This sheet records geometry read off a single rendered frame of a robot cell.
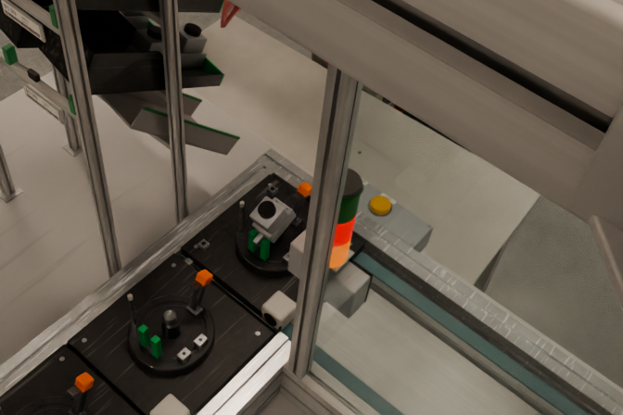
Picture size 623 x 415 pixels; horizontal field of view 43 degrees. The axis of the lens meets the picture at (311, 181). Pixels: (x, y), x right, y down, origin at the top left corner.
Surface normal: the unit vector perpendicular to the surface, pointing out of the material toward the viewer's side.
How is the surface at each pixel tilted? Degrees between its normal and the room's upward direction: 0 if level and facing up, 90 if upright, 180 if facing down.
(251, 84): 0
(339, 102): 90
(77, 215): 0
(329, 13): 90
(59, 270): 0
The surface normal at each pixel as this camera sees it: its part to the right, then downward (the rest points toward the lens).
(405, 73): -0.64, 0.55
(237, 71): 0.08, -0.64
